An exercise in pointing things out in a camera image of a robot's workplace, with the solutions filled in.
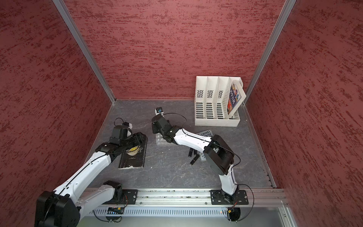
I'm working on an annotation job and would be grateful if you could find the corner aluminium profile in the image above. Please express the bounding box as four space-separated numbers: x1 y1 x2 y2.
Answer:
244 0 296 106
53 0 116 105

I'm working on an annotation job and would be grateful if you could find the white file organizer rack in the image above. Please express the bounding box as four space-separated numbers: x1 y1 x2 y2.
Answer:
194 76 243 127

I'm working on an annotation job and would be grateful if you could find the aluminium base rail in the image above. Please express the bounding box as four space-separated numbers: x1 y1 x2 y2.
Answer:
125 187 289 207

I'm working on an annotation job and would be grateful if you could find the black Maugham book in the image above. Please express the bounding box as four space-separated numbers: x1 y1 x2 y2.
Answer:
118 135 147 169

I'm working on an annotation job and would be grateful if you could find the right base cable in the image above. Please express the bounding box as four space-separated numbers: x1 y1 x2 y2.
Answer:
226 183 255 222

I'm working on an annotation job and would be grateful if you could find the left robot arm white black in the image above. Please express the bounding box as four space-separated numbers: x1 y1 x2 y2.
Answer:
34 123 147 227

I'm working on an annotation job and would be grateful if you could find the left base cable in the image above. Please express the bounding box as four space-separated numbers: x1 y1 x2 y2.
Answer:
93 195 129 223

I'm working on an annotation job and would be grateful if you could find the blue Treehouse book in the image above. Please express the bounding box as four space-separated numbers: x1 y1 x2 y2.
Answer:
197 130 214 162

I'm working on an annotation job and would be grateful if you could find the left corner aluminium profile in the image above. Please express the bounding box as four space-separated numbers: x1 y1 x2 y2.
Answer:
53 0 116 105

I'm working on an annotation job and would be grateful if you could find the right corner aluminium profile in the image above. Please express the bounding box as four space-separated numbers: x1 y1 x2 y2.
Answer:
244 0 296 106

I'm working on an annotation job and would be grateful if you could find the clear acrylic lipstick organizer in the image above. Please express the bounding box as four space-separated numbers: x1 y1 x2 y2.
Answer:
155 133 172 146

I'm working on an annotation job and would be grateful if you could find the base cable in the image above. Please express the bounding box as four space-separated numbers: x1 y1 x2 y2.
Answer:
226 183 255 222
93 195 129 223

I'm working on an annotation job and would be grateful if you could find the colourful book in rack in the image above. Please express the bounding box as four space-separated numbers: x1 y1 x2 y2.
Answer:
227 80 246 118

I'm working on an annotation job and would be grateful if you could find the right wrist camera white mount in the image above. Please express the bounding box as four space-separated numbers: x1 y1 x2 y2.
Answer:
155 107 164 115

